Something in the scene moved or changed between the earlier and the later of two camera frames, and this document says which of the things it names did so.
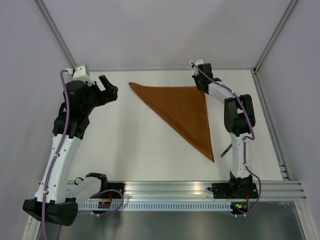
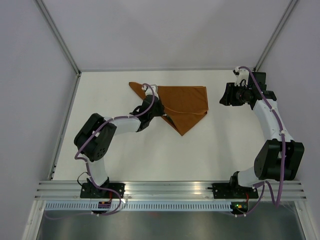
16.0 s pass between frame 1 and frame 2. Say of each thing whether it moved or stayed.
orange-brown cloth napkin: moved
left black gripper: moved
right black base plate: stayed
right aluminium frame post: stayed
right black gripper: moved
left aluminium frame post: stayed
